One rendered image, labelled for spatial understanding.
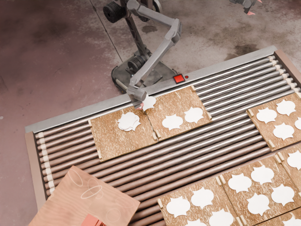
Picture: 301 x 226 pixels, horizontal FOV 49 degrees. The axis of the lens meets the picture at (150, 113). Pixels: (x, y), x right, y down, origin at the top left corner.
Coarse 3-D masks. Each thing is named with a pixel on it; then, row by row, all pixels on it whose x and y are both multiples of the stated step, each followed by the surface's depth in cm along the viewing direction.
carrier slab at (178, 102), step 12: (168, 96) 245; (180, 96) 245; (192, 96) 244; (156, 108) 240; (168, 108) 240; (180, 108) 239; (204, 108) 238; (156, 120) 235; (204, 120) 232; (168, 132) 228; (180, 132) 228
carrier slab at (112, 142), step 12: (132, 108) 241; (96, 120) 237; (108, 120) 237; (144, 120) 235; (96, 132) 232; (108, 132) 231; (120, 132) 231; (132, 132) 230; (144, 132) 230; (96, 144) 226; (108, 144) 226; (120, 144) 225; (132, 144) 225; (144, 144) 224; (108, 156) 221
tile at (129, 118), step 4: (124, 116) 235; (128, 116) 235; (132, 116) 235; (120, 120) 233; (124, 120) 233; (128, 120) 233; (132, 120) 233; (136, 120) 232; (120, 124) 231; (124, 124) 231; (128, 124) 231; (132, 124) 231; (124, 128) 229; (128, 128) 230
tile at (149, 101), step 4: (148, 96) 231; (144, 100) 230; (148, 100) 230; (152, 100) 229; (144, 104) 228; (148, 104) 228; (152, 104) 228; (140, 108) 226; (144, 108) 226; (148, 108) 226
